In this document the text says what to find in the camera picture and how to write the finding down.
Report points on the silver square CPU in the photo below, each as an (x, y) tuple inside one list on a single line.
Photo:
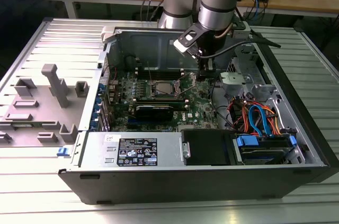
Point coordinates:
[(164, 87)]

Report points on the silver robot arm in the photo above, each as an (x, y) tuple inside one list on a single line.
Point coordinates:
[(217, 1)]

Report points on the black RAM slot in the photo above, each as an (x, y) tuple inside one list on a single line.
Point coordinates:
[(164, 72), (164, 69), (164, 75)]

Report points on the CPU socket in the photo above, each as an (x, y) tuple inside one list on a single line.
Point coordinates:
[(152, 90)]

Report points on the blue expansion slot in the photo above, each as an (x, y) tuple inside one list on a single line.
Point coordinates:
[(133, 122)]

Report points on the silver metal disk bay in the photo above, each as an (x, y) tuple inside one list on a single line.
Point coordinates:
[(233, 79)]

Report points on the green motherboard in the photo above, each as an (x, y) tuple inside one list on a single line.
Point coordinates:
[(196, 107)]

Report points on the RAM stick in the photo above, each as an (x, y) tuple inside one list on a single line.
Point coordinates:
[(159, 105), (23, 126)]

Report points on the black graphics card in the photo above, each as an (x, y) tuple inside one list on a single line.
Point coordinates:
[(153, 112)]

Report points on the black plastic shroud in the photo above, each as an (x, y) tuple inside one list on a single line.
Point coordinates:
[(204, 147)]

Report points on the hard disk in blue carrier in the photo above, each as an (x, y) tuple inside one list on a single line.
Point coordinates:
[(247, 140)]

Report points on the blue card retainer clips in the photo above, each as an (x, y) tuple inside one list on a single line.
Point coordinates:
[(96, 107)]

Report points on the black rating label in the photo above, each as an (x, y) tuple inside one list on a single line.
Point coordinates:
[(137, 152)]

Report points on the black PC case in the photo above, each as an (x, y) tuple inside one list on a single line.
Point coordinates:
[(159, 184)]

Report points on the silver power supply box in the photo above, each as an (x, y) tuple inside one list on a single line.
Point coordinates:
[(100, 150)]

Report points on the grey parts rack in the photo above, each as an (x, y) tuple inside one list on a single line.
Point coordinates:
[(42, 112)]

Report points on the blue plastic latch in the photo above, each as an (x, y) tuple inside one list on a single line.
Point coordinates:
[(63, 152)]

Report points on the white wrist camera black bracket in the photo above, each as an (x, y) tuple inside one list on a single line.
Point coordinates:
[(189, 38)]

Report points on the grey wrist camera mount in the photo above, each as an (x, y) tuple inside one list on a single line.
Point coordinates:
[(242, 33)]

